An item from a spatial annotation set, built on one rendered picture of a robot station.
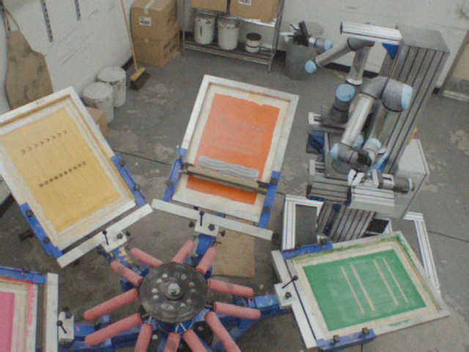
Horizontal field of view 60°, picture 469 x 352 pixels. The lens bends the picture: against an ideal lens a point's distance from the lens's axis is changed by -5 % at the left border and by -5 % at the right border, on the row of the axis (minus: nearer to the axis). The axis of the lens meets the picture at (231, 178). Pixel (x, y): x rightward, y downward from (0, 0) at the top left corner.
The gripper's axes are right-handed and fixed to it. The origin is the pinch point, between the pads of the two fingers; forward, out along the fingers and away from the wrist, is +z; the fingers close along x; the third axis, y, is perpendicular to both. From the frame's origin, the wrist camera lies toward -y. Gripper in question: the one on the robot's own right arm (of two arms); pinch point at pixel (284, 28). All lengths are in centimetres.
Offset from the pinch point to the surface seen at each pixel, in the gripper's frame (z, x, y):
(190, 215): -21, -141, 34
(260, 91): -17, -62, 5
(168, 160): 93, -39, 164
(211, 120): 0, -88, 17
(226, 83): 3, -68, 4
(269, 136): -34, -79, 19
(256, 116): -22, -73, 14
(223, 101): 0, -75, 11
